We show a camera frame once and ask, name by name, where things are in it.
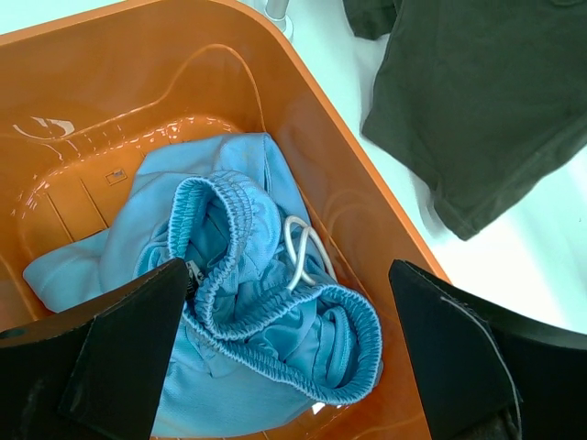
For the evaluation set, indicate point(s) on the silver clothes rack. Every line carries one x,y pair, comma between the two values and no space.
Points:
277,12

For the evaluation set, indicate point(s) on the orange plastic laundry basket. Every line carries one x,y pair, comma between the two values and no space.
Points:
85,98

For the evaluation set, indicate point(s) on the olive green shorts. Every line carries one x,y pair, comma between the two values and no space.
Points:
479,99

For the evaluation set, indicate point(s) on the light blue shorts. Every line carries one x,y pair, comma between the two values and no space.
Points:
267,331

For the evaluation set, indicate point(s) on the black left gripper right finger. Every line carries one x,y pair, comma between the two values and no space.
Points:
483,371

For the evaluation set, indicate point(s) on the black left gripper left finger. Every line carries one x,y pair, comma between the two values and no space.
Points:
96,370

